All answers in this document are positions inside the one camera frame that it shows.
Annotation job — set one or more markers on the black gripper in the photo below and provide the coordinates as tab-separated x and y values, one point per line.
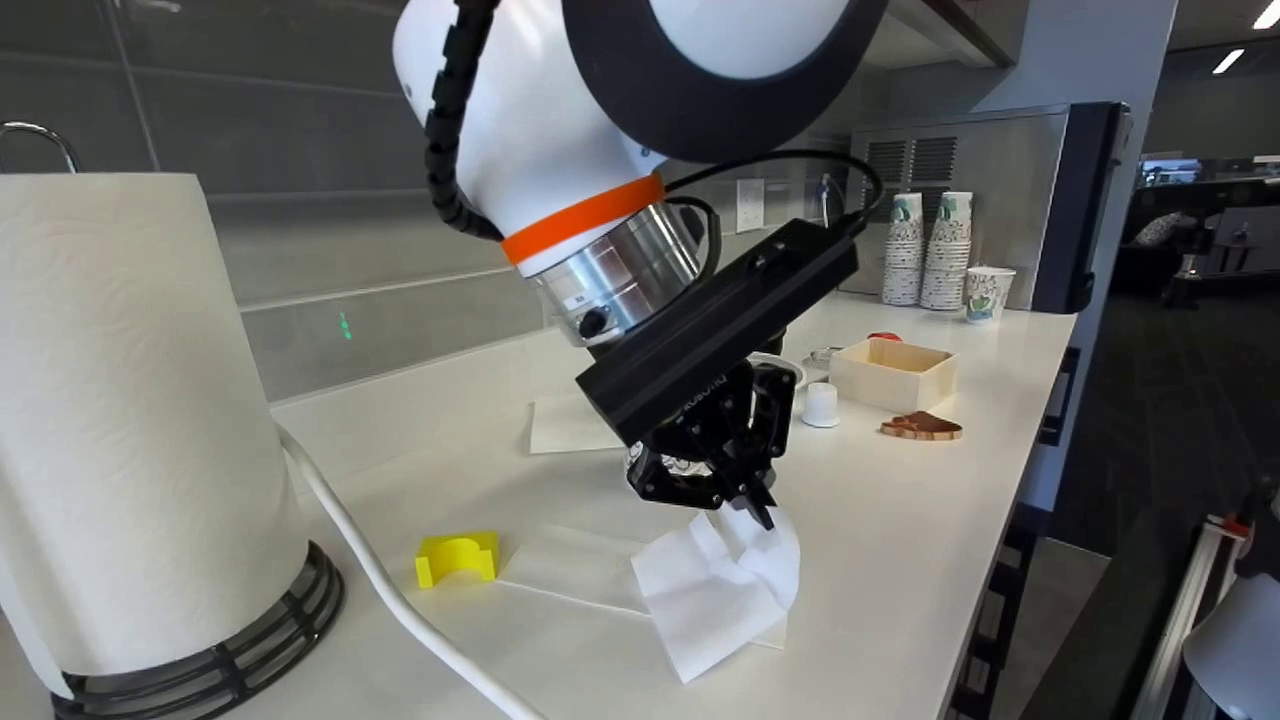
722	449

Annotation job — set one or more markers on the white napkin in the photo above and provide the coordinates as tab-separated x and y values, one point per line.
565	426
719	587

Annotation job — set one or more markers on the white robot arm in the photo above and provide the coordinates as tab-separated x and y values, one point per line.
574	130

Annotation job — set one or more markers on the small white cap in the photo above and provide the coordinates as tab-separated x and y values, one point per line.
822	405

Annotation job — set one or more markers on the brown snack piece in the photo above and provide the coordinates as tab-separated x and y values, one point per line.
920	426

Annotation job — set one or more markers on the wooden tray box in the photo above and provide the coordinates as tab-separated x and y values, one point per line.
893	375

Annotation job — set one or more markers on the yellow plastic block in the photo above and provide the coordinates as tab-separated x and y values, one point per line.
460	552

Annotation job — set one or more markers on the right stacked paper cups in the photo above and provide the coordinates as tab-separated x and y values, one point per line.
950	254

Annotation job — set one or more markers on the stacked paper cups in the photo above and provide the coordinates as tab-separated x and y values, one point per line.
902	254
950	254

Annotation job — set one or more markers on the single green paper cup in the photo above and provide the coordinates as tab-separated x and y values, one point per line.
984	288

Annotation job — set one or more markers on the left stacked paper cups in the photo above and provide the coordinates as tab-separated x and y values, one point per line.
902	254

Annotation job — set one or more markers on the white paper towel roll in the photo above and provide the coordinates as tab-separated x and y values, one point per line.
146	509

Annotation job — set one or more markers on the black paper towel holder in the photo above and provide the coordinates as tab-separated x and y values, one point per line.
229	672

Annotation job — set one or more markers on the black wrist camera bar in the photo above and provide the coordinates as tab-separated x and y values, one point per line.
686	351

